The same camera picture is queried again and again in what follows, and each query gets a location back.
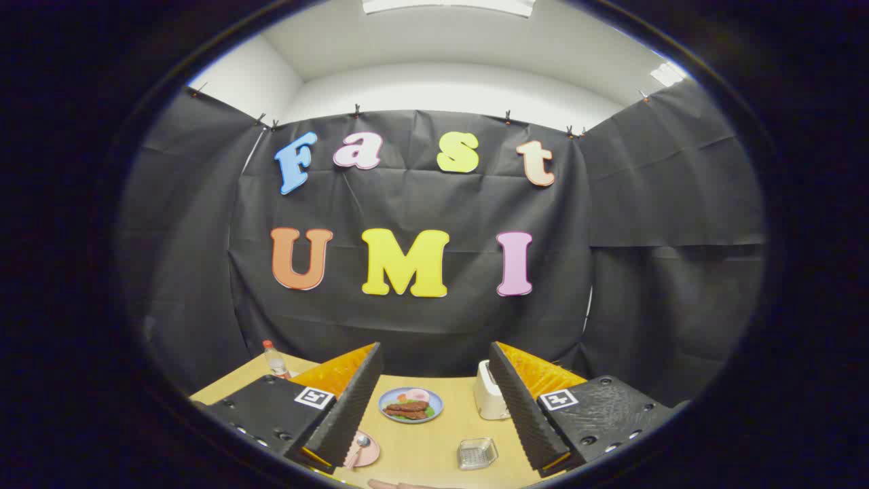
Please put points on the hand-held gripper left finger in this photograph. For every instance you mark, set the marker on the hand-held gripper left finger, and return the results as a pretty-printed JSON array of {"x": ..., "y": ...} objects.
[{"x": 353, "y": 401}]

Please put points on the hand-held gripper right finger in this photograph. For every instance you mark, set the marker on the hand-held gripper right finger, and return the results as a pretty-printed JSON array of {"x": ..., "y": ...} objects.
[{"x": 519, "y": 401}]

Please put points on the white toaster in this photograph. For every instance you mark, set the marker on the white toaster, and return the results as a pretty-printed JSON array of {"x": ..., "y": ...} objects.
[{"x": 485, "y": 397}]

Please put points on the blue food plate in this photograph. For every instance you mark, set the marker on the blue food plate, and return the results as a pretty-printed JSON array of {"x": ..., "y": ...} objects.
[{"x": 390, "y": 395}]

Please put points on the brown sausage piece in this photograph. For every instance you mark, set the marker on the brown sausage piece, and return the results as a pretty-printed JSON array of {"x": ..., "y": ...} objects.
[
  {"x": 407, "y": 406},
  {"x": 402, "y": 413}
]

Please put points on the pink plate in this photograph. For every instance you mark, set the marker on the pink plate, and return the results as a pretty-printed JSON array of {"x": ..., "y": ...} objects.
[{"x": 371, "y": 456}]

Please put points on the pink ham slice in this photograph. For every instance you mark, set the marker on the pink ham slice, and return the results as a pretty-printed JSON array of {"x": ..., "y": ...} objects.
[{"x": 419, "y": 394}]

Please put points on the metal cutlery drainer basket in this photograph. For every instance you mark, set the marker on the metal cutlery drainer basket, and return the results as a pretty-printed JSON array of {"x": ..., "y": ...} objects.
[{"x": 477, "y": 454}]

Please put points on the clear water bottle red label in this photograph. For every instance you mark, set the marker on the clear water bottle red label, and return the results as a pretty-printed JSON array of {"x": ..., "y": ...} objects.
[{"x": 276, "y": 363}]

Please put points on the ceiling light panel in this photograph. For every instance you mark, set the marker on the ceiling light panel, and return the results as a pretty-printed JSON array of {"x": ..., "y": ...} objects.
[
  {"x": 448, "y": 5},
  {"x": 669, "y": 73}
]

